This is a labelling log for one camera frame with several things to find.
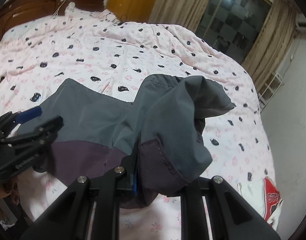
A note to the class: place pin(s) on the dark wooden headboard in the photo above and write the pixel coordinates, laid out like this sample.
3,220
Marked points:
30,10

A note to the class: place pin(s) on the red garment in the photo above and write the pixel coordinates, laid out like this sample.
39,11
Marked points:
272,195

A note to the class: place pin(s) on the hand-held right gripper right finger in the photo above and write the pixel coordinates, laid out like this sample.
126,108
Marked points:
190,205

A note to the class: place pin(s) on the purple and grey hooded jacket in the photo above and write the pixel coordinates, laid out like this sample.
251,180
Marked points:
98,120

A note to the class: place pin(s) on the dark window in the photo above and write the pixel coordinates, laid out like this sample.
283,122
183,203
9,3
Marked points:
233,17

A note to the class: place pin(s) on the pink cat-print blanket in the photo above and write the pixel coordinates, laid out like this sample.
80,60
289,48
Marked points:
143,55

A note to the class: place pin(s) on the white garment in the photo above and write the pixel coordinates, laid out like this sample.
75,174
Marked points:
250,197

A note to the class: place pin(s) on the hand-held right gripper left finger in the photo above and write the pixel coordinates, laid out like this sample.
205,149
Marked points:
134,182

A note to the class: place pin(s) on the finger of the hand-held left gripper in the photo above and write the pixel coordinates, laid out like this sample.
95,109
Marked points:
43,132
30,113

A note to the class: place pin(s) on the beige curtain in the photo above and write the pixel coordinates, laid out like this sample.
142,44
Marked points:
272,42
178,2

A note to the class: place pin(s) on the wooden wardrobe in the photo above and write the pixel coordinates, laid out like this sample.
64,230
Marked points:
133,0

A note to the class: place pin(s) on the person's left hand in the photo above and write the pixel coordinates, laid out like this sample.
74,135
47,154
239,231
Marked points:
8,191

